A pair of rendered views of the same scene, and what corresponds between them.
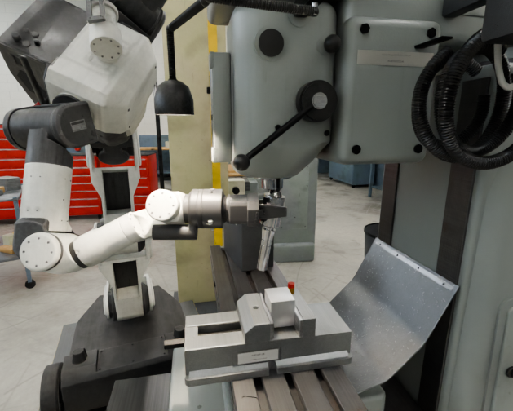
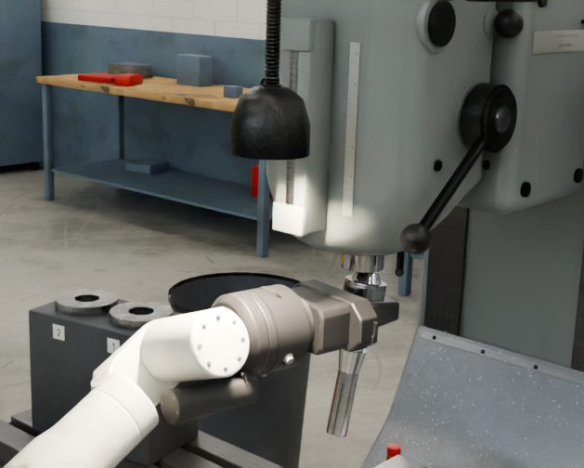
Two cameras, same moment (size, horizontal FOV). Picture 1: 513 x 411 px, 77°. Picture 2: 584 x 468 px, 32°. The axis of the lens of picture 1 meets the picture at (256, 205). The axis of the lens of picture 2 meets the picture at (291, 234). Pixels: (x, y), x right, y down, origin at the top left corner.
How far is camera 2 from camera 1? 0.73 m
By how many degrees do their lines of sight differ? 37
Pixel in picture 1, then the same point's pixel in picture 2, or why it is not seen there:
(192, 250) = not seen: outside the picture
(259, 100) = (419, 121)
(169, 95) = (294, 122)
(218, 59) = (320, 35)
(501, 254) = not seen: outside the picture
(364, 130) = (533, 156)
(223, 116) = (319, 142)
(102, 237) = (96, 447)
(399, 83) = (565, 78)
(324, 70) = (487, 61)
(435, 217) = (561, 276)
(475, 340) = not seen: outside the picture
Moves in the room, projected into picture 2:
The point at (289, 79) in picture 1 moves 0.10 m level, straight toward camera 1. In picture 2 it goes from (452, 81) to (525, 92)
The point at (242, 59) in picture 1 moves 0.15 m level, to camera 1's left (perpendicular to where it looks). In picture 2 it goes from (392, 48) to (265, 50)
